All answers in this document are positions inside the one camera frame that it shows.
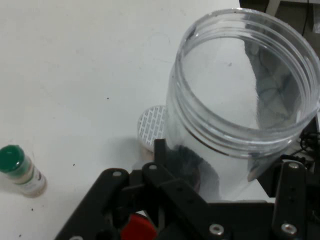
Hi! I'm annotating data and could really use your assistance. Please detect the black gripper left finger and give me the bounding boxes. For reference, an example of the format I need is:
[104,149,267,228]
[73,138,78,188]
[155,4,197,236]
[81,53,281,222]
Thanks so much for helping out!
[53,138,226,240]

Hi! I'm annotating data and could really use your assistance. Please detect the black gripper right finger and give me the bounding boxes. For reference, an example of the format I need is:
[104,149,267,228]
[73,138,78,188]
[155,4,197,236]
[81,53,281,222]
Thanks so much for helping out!
[257,154,309,238]

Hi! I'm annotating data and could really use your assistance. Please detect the tall clear jar black seeds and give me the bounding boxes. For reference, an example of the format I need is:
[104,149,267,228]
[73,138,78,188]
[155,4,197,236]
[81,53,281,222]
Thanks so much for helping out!
[164,7,320,202]

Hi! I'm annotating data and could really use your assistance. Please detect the red bowl black rim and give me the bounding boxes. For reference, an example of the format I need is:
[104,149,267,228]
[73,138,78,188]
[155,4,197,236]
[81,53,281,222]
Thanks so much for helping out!
[119,212,159,240]

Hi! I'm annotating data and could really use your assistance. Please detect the small spice bottle green cap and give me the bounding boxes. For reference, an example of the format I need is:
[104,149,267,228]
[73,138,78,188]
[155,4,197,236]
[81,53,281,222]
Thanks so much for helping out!
[0,144,48,198]

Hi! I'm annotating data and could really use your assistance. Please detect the brown spice jar white lid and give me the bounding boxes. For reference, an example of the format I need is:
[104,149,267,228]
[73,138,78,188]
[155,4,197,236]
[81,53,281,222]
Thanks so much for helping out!
[136,105,168,161]

